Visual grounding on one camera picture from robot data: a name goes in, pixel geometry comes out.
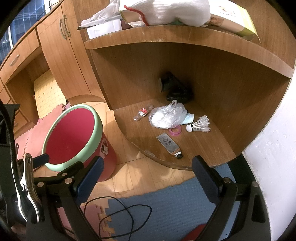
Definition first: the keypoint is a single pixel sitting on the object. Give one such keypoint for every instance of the white plastic tray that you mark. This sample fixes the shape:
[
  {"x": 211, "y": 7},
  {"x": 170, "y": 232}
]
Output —
[{"x": 104, "y": 29}]

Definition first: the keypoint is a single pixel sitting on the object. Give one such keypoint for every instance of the clear plastic bag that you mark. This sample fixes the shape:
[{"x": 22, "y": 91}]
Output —
[{"x": 169, "y": 116}]

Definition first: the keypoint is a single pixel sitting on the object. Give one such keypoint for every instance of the white feather shuttlecock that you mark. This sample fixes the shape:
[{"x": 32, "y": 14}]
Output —
[{"x": 202, "y": 125}]

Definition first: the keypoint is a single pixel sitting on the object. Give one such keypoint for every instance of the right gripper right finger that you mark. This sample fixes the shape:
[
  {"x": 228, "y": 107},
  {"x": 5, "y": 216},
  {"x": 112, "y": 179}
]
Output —
[{"x": 209, "y": 178}]

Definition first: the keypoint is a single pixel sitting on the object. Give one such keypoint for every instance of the wooden desk with drawers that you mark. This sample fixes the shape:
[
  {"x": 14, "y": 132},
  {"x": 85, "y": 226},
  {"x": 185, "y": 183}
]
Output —
[{"x": 24, "y": 64}]

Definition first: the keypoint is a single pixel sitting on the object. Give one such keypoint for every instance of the white foam wrap sheet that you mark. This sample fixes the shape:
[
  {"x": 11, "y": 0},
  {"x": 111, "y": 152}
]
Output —
[{"x": 191, "y": 13}]

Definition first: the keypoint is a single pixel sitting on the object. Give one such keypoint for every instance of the small clear plastic bottle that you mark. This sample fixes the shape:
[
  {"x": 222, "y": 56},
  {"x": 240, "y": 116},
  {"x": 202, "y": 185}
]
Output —
[{"x": 143, "y": 112}]

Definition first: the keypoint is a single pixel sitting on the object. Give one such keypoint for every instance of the pink foam floor mat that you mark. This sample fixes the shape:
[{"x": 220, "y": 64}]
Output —
[{"x": 32, "y": 140}]

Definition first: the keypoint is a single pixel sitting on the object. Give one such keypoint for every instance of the white printed plastic bag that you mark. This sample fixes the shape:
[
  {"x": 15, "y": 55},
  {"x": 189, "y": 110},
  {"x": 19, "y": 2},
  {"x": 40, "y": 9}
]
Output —
[{"x": 109, "y": 13}]

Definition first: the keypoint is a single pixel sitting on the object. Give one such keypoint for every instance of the silver squeezed tube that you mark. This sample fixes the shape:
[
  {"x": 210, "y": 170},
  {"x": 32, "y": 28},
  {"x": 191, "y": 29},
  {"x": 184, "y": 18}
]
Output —
[{"x": 170, "y": 145}]

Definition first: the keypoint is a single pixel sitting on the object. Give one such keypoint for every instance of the wooden corner shelf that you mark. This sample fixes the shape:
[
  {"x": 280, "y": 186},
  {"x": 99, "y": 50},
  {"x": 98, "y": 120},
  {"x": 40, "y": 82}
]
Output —
[{"x": 237, "y": 83}]

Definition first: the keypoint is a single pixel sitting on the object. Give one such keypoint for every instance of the red green trash bin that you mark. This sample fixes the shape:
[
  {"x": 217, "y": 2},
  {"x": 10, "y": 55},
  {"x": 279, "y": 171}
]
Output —
[{"x": 77, "y": 135}]

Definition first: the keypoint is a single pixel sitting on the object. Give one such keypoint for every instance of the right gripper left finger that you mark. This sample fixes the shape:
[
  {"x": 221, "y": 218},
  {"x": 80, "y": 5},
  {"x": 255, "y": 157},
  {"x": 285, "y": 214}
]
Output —
[{"x": 86, "y": 179}]

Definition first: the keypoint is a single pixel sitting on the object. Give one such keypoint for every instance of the black round speaker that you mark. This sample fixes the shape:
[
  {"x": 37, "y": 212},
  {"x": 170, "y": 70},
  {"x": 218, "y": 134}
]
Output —
[{"x": 181, "y": 91}]

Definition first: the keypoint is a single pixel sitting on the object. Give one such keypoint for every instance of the wooden cabinet with doors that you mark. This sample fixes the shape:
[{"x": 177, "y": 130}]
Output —
[{"x": 64, "y": 50}]

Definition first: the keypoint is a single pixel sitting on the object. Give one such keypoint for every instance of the window with blue glass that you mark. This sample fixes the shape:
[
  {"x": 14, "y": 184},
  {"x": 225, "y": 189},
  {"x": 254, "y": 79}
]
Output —
[{"x": 25, "y": 19}]

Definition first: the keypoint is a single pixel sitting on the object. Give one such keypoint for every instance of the metal spring clamp right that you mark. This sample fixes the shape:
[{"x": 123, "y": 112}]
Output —
[{"x": 28, "y": 189}]

